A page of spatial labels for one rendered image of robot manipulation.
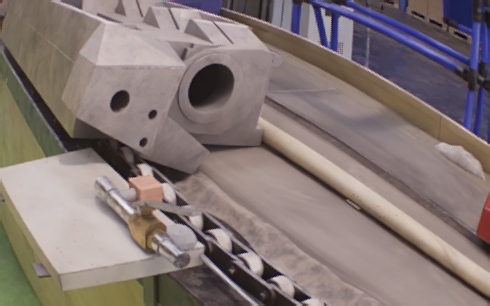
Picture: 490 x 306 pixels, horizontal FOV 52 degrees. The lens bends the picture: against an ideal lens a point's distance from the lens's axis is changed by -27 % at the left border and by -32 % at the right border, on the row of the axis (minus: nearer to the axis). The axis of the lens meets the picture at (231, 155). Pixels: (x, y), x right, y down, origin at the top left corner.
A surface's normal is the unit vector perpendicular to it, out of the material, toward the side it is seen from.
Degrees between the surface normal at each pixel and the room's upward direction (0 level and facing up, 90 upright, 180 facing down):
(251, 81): 90
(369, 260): 0
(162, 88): 90
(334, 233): 0
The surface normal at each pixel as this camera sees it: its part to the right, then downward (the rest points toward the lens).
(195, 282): 0.11, -0.91
